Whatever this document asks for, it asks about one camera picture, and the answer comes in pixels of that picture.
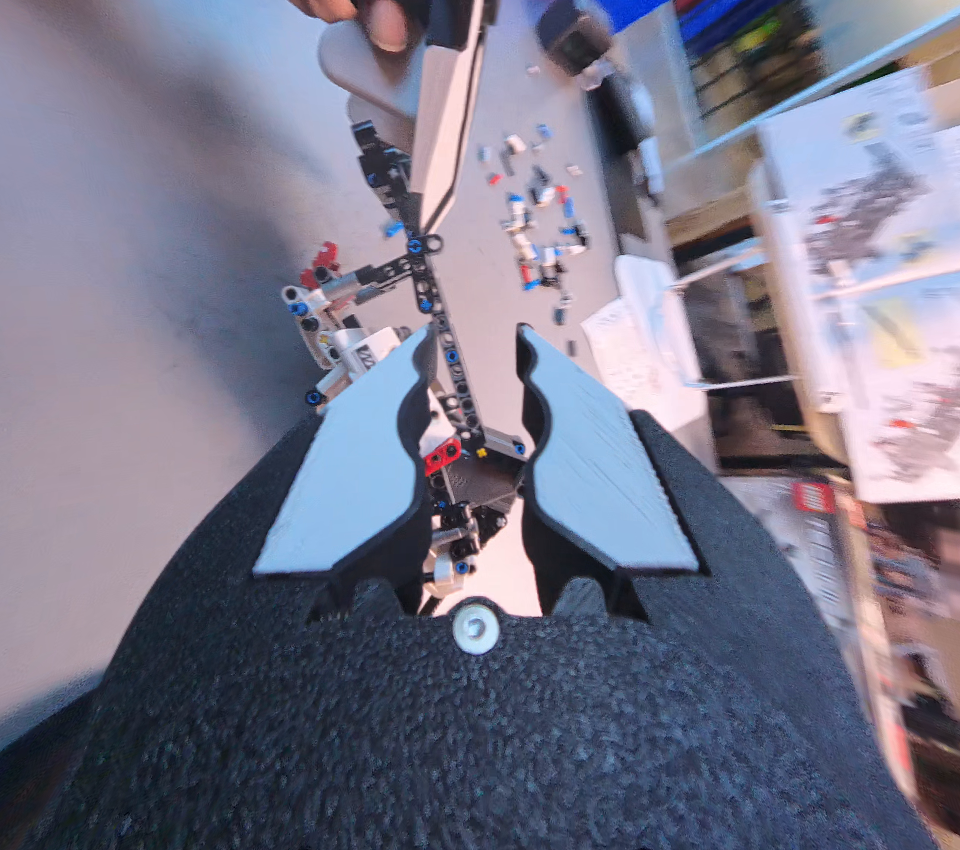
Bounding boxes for black flat case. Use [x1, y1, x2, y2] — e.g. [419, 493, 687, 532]
[591, 74, 667, 210]

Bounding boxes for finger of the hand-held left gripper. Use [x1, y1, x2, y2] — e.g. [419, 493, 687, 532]
[411, 27, 490, 235]

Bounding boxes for instruction booklet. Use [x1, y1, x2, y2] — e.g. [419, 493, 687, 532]
[756, 66, 960, 504]

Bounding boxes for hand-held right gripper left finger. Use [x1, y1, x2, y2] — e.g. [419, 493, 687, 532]
[253, 324, 440, 579]

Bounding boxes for black device with green lights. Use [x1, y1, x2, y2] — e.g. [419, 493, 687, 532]
[536, 0, 618, 76]

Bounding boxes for grey desk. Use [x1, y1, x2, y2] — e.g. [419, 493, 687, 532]
[0, 0, 721, 754]

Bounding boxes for white sticker sheet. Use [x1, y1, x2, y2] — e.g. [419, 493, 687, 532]
[581, 299, 708, 433]

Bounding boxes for scattered loose brick pieces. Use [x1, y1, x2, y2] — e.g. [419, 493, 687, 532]
[478, 64, 595, 328]

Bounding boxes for white book stand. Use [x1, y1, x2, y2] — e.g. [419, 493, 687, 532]
[613, 3, 960, 465]

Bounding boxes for toy truck cardboard box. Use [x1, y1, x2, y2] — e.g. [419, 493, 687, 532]
[718, 475, 925, 808]

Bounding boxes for white toy brick truck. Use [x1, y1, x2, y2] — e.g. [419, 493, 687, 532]
[281, 119, 530, 600]

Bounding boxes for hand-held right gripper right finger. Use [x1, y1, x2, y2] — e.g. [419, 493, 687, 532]
[516, 323, 702, 575]

